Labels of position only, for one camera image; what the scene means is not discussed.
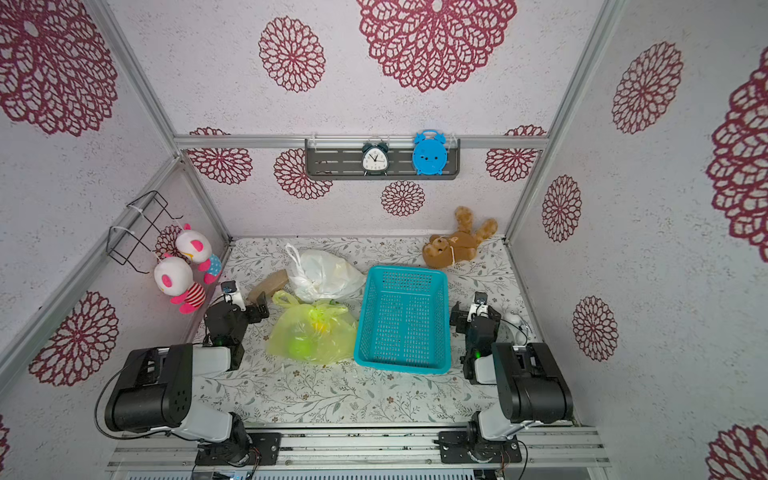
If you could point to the yellow fruit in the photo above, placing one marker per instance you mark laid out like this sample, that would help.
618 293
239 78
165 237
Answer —
321 325

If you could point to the grey wall shelf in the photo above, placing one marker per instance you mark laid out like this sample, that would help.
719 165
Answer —
328 161

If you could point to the white alarm clock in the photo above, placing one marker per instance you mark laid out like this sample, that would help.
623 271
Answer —
521 332

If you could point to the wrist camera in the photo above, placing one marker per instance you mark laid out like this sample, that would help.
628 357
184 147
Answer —
231 293
479 308

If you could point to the yellow-green plastic bag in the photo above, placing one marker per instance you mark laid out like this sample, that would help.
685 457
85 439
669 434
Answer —
295 322

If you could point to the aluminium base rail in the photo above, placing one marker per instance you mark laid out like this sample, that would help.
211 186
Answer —
416 446

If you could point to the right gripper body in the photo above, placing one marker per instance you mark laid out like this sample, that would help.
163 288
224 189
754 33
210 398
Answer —
462 318

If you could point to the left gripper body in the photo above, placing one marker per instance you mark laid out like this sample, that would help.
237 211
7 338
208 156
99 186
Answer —
240 333

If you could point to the brown teddy bear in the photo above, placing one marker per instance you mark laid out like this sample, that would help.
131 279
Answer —
443 251

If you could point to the green apple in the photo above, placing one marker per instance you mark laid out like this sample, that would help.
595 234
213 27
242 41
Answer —
301 349

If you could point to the wooden block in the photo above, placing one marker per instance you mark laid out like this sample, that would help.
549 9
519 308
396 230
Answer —
272 283

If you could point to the white pink plush upper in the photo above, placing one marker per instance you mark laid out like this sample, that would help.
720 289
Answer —
198 249

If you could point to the white pink plush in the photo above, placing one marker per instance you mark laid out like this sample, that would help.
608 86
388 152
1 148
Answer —
174 277
198 249

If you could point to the teal plastic basket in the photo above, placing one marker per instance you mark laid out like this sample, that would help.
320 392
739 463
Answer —
404 323

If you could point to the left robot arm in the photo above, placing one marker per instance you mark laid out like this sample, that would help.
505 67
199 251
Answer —
153 392

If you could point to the white plastic bag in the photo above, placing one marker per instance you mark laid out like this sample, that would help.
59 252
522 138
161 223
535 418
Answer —
316 275

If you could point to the dark green alarm clock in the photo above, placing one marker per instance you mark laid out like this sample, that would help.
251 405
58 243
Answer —
375 160

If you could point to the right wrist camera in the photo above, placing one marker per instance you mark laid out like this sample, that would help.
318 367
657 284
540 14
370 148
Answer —
479 308

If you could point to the white pink plush lower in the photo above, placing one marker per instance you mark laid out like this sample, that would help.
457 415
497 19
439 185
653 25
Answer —
174 277

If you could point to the black wire rack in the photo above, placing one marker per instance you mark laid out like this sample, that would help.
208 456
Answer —
145 212

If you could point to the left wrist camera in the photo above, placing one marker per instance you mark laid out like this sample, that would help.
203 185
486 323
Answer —
231 293

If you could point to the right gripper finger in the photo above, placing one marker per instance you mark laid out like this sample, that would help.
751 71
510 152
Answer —
495 316
459 318

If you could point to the blue alarm clock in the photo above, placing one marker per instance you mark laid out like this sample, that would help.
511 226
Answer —
430 154

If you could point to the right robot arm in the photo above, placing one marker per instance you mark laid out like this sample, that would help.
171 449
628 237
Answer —
531 390

